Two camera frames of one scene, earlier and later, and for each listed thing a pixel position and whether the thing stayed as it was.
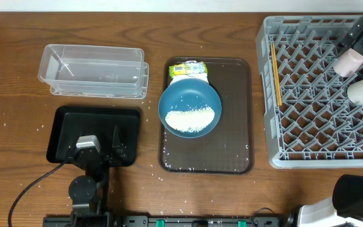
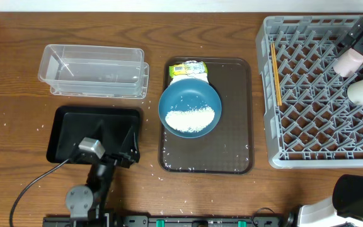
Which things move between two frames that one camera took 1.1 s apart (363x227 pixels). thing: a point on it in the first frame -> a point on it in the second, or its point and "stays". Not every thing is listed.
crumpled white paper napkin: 201,75 stays
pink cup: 349,62 stays
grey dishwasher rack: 311,122 stays
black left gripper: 121,151 -> 128,159
